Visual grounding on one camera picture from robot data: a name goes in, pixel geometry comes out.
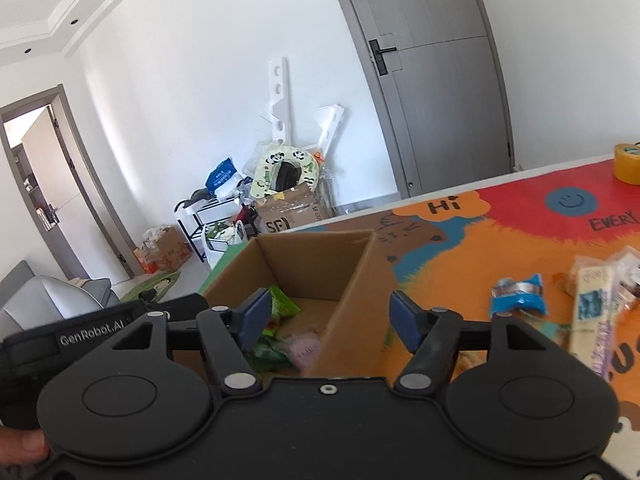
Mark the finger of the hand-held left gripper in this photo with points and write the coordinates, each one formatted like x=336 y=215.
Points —
x=152 y=297
x=185 y=305

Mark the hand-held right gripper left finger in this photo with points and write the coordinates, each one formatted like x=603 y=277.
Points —
x=255 y=317

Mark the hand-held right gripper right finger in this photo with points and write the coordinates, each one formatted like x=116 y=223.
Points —
x=406 y=320

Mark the dark green snack packet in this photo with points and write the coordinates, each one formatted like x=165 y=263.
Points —
x=267 y=352

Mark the pink clear snack packet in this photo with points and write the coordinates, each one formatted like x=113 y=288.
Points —
x=306 y=350

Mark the blue silver snack packet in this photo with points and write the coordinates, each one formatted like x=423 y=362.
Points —
x=520 y=300

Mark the white cake snack packet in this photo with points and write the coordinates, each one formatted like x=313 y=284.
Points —
x=597 y=310

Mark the person's left hand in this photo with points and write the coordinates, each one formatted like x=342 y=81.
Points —
x=22 y=447

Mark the green cartoon floor rug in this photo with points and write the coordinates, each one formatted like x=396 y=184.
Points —
x=157 y=285

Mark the brown box with plastic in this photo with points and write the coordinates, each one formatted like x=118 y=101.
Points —
x=165 y=250

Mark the grey sofa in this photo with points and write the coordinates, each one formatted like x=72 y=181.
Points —
x=50 y=295

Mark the white shopping bag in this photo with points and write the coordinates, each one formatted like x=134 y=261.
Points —
x=222 y=245

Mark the black shoe rack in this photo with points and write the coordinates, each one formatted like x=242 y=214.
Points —
x=192 y=220

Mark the taped brown cardboard box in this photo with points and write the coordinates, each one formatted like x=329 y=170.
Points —
x=295 y=212

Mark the colourful cartoon table mat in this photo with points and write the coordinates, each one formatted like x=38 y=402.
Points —
x=500 y=240

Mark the blue plastic bag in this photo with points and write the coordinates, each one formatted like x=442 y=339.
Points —
x=222 y=175

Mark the beige open door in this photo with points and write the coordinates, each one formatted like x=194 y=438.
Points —
x=65 y=180

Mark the grey door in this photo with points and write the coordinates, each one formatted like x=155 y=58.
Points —
x=440 y=110

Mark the tall white perforated board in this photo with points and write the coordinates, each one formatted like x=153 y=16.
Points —
x=279 y=100

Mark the yellow tape roll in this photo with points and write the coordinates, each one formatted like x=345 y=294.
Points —
x=627 y=165

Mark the white bracket board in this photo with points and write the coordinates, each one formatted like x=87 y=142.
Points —
x=331 y=125

